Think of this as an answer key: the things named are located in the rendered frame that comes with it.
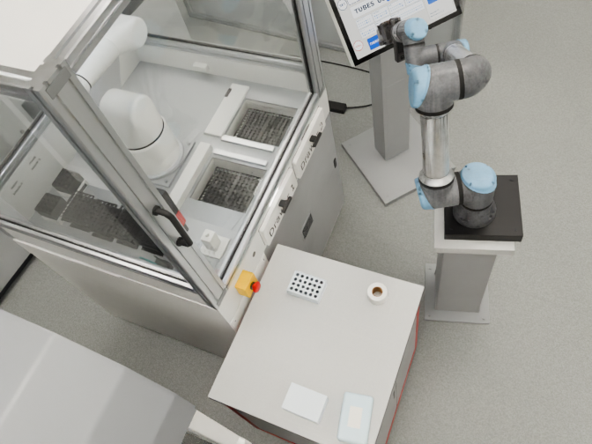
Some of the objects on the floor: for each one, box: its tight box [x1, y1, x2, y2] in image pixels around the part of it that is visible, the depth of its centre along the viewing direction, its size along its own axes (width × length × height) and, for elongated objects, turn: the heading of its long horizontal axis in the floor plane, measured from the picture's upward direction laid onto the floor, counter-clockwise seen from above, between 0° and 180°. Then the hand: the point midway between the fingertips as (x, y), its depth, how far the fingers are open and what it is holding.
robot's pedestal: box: [425, 208, 514, 324], centre depth 236 cm, size 30×30×76 cm
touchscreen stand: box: [342, 48, 455, 207], centre depth 271 cm, size 50×45×102 cm
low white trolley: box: [208, 244, 425, 444], centre depth 222 cm, size 58×62×76 cm
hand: (382, 40), depth 220 cm, fingers closed
